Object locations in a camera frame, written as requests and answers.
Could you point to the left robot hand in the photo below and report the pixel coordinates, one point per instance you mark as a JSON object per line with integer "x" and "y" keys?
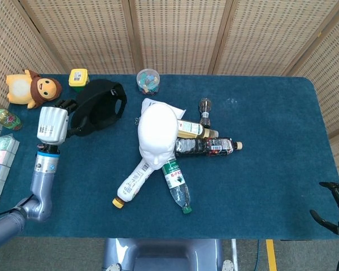
{"x": 52, "y": 124}

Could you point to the black fabric bag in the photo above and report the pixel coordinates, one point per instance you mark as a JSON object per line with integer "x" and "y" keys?
{"x": 99, "y": 104}

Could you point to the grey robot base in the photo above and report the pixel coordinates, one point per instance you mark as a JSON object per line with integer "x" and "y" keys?
{"x": 164, "y": 255}

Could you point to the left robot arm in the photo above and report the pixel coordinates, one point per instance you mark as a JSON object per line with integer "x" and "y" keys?
{"x": 42, "y": 180}

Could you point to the white mannequin head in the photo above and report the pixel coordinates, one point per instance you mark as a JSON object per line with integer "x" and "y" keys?
{"x": 158, "y": 130}

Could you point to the green painted nesting doll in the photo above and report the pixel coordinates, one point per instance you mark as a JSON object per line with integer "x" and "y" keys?
{"x": 7, "y": 120}

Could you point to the brown yellow plush lion toy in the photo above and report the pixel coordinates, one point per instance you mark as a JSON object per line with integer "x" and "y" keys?
{"x": 22, "y": 89}

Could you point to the green container yellow lid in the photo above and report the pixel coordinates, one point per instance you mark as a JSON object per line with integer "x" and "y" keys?
{"x": 78, "y": 79}

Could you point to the pack of tissue packets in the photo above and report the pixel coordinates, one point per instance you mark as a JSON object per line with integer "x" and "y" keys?
{"x": 0, "y": 169}

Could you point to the yellow floor tape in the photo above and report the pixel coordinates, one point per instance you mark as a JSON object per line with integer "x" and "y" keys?
{"x": 271, "y": 255}

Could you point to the small metal binder clip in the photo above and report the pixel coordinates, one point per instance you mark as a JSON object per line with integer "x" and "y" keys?
{"x": 136, "y": 121}

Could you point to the blue tablecloth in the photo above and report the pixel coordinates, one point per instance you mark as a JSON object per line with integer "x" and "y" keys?
{"x": 257, "y": 183}

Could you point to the white-label tea bottle yellow cap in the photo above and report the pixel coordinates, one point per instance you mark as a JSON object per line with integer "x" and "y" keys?
{"x": 132, "y": 180}

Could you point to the clear cup of colourful clips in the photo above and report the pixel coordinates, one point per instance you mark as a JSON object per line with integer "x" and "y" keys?
{"x": 148, "y": 82}

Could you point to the metal table leg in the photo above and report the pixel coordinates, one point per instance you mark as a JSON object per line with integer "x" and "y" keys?
{"x": 234, "y": 251}

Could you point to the white paper sheet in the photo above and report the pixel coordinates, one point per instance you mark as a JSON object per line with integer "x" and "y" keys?
{"x": 178, "y": 111}

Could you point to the clear water bottle green cap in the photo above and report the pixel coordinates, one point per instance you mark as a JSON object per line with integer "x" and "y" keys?
{"x": 176, "y": 183}

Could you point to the yellow drink bottle green-white label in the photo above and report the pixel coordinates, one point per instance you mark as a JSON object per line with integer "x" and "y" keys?
{"x": 190, "y": 128}

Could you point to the dark coffee bottle beige cap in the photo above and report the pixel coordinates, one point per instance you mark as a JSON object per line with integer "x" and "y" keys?
{"x": 197, "y": 146}

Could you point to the small glass pepper grinder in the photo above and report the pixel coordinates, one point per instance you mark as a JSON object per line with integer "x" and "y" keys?
{"x": 205, "y": 113}

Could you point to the woven bamboo folding screen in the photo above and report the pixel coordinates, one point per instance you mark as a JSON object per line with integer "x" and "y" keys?
{"x": 180, "y": 34}

